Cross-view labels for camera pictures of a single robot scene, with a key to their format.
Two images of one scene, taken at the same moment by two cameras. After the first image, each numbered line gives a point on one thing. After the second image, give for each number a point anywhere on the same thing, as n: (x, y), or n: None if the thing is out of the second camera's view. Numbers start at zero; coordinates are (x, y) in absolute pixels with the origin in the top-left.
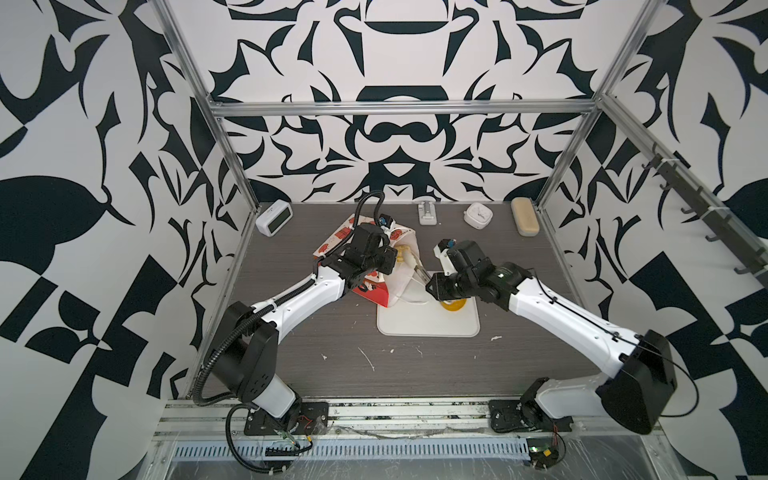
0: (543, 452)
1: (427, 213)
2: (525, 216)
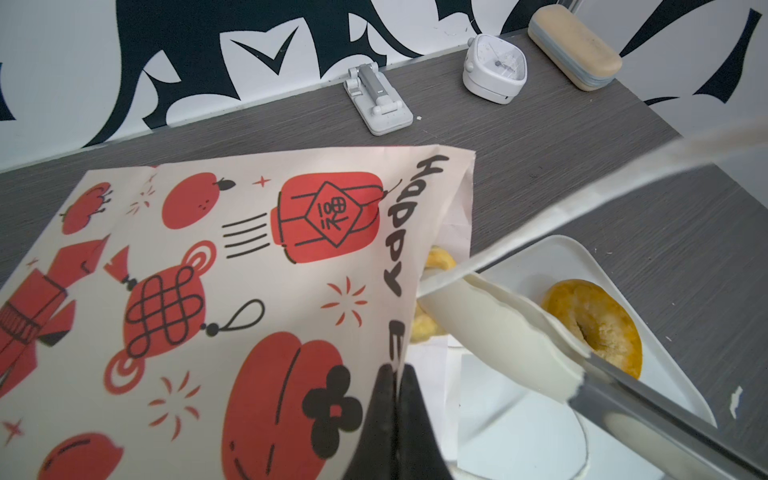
0: None
1: (381, 108)
2: (582, 56)
